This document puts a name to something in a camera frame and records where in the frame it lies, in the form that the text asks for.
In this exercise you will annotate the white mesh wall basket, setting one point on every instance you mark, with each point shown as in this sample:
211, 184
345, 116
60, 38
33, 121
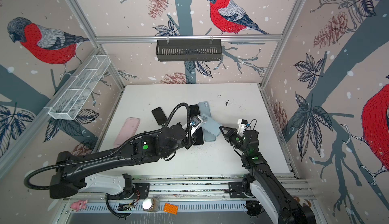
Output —
81, 86

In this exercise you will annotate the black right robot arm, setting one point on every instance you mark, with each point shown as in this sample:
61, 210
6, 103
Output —
261, 183

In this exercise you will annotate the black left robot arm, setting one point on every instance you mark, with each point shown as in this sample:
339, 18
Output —
71, 172

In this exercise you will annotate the blue phone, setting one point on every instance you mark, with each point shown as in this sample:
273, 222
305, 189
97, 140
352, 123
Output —
198, 137

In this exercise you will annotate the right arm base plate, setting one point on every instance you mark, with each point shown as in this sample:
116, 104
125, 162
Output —
238, 190

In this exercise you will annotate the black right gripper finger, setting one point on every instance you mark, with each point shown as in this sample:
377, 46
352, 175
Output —
225, 129
226, 136

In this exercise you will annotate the black phone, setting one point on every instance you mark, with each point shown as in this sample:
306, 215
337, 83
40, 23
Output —
159, 116

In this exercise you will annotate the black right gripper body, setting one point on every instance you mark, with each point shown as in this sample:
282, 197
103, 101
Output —
235, 139

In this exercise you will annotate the clear jar white lid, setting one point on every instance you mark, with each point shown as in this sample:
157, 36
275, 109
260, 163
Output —
150, 204

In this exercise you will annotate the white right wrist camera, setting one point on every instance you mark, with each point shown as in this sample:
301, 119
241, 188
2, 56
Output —
242, 125

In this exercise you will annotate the pink pig toy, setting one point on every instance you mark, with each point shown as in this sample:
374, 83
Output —
79, 205

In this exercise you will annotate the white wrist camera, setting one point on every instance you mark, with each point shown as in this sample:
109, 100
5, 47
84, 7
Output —
242, 125
194, 124

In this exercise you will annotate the pink phone case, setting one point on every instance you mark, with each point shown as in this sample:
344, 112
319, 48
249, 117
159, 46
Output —
127, 131

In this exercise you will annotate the small phone light case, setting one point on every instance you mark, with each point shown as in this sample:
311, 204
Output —
204, 108

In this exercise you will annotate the black wire wall basket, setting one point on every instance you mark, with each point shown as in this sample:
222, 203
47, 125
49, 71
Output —
189, 50

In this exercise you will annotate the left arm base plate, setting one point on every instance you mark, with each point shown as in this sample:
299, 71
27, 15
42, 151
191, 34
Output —
140, 191

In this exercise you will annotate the brown white plush toy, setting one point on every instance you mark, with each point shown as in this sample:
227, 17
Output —
303, 202

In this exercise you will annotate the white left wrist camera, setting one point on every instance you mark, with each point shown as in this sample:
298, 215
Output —
194, 124

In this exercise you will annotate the large phone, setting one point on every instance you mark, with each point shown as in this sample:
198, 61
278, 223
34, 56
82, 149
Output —
207, 137

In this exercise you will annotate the orange toy brick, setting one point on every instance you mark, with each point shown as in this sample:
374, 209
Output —
171, 209

